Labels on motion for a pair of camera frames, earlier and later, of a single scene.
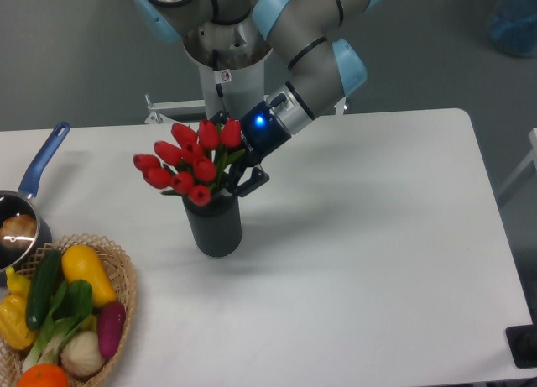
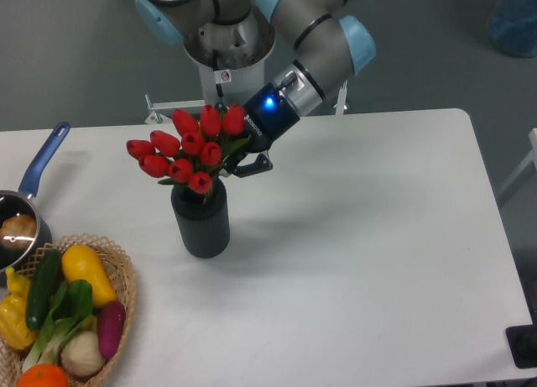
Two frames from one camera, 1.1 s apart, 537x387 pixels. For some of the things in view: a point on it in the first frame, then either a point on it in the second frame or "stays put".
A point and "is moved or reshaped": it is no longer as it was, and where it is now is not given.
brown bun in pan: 15,231 stays put
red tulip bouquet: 192,164 is moved or reshaped
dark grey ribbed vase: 216,227 is moved or reshaped
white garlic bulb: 81,355 stays put
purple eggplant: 111,321 stays put
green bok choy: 73,305 stays put
